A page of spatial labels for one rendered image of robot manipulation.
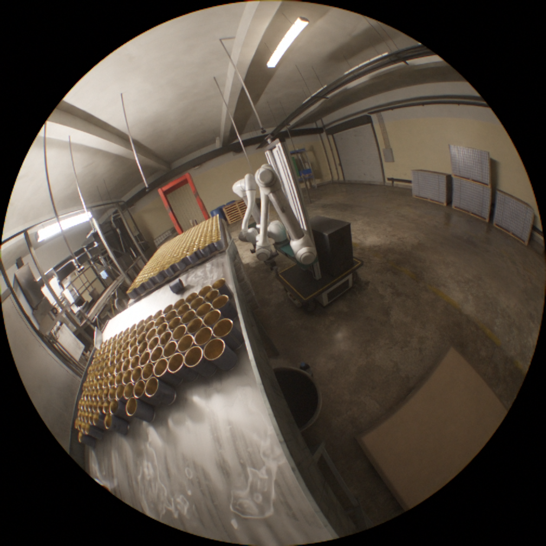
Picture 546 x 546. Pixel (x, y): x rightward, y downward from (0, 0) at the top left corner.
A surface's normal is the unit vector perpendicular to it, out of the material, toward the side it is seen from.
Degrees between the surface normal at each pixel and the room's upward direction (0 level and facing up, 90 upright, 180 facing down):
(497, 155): 90
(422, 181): 92
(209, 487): 0
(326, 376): 0
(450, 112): 90
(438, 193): 92
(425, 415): 0
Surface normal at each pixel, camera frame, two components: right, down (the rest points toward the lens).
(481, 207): -0.90, 0.43
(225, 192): 0.32, 0.44
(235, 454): -0.31, -0.79
